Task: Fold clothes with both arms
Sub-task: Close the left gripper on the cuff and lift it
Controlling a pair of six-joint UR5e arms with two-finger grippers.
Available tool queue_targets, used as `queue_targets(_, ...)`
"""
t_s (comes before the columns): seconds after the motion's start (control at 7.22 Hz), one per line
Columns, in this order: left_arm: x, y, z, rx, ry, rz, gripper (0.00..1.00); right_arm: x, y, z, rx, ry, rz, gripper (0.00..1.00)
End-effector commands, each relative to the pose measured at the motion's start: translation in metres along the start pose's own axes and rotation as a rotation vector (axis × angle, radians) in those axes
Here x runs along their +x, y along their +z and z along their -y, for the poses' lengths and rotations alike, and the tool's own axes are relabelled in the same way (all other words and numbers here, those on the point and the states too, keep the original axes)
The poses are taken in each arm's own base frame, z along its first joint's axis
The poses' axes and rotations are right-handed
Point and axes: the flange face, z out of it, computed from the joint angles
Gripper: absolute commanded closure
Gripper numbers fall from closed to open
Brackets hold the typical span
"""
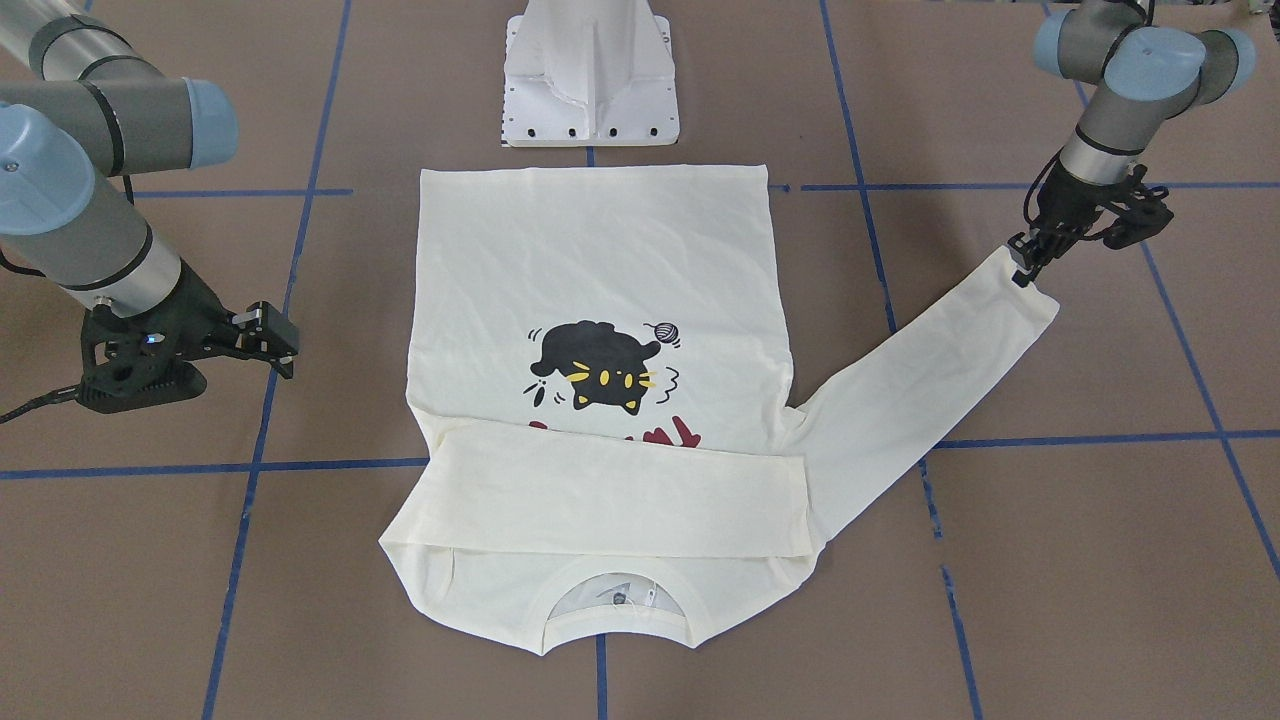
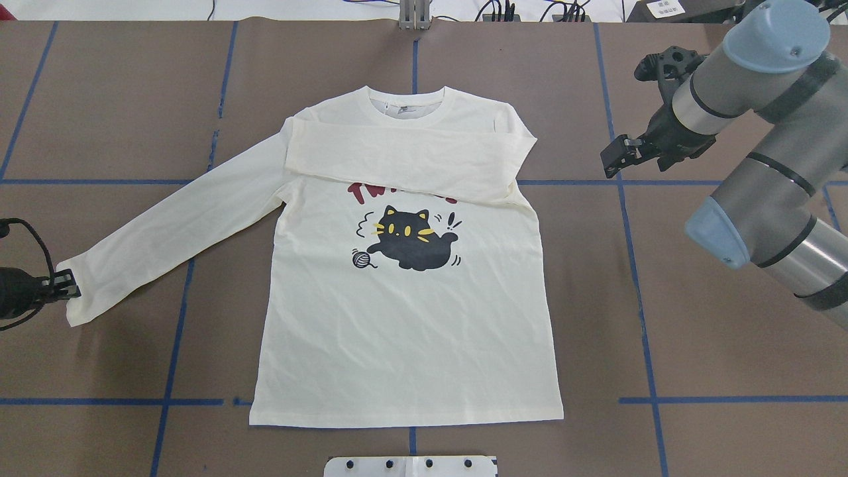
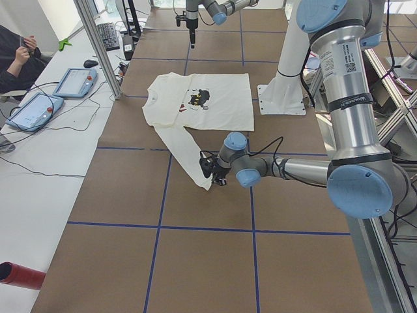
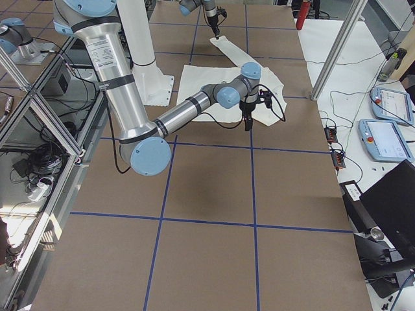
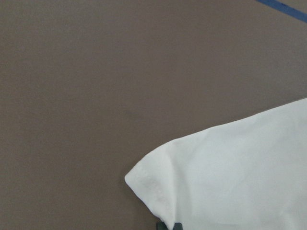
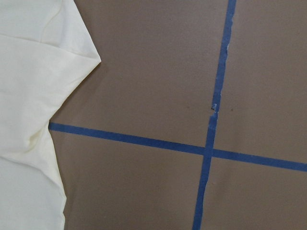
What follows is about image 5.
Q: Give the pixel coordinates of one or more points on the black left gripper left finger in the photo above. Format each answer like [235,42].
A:
[161,226]

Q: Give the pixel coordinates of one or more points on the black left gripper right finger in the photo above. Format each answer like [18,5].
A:
[177,226]

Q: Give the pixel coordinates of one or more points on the cream long-sleeve cat shirt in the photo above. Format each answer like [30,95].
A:
[250,174]

